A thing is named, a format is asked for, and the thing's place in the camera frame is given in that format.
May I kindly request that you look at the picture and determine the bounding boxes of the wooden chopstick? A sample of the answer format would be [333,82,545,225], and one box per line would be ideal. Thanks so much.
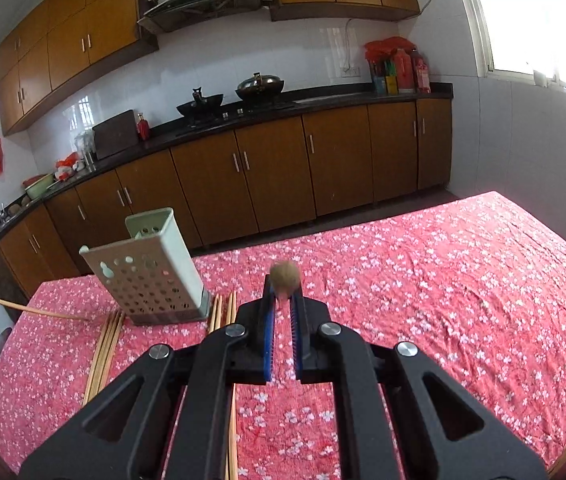
[86,310,125,401]
[0,299,90,322]
[99,311,125,390]
[82,311,120,405]
[225,292,239,480]
[207,295,223,334]
[269,260,300,308]

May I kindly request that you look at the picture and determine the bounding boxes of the red oil bottle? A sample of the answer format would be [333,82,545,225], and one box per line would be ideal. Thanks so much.
[411,49,432,93]
[394,49,415,94]

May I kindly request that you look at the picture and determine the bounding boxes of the wooden lower kitchen cabinets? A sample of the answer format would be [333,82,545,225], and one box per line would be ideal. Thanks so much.
[0,96,452,301]

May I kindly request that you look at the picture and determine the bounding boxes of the black kitchen countertop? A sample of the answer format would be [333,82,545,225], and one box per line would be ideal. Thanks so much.
[0,81,454,238]

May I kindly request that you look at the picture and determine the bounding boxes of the wooden chopstick on table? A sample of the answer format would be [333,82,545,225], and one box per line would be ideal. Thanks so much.
[99,311,125,390]
[86,310,125,401]
[82,311,120,405]

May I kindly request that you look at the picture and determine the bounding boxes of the wooden chopstick under gripper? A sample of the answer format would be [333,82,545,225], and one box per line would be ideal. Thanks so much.
[207,295,223,334]
[225,292,239,480]

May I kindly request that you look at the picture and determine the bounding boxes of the red floral tablecloth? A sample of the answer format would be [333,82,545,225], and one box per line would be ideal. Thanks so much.
[0,192,566,469]

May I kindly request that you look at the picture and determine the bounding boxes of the white perforated utensil holder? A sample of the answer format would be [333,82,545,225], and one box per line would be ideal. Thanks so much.
[79,207,211,325]

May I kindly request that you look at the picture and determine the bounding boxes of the green bowl on counter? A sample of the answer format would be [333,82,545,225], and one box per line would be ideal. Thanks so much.
[25,174,56,200]

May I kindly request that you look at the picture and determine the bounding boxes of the dark wooden cutting board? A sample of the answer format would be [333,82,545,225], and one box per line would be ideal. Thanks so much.
[92,110,139,160]

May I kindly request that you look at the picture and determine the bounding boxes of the red bottle on counter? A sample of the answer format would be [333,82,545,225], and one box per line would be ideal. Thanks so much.
[137,113,149,141]

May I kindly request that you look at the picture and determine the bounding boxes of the black wok with lid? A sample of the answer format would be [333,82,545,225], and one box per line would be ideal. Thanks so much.
[235,73,284,104]

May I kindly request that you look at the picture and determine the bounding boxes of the red plastic bag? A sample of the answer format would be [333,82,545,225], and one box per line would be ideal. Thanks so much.
[364,36,417,63]

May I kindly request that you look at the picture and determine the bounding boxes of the wooden upper cabinets left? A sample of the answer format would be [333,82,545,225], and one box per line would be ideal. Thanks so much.
[0,0,158,136]

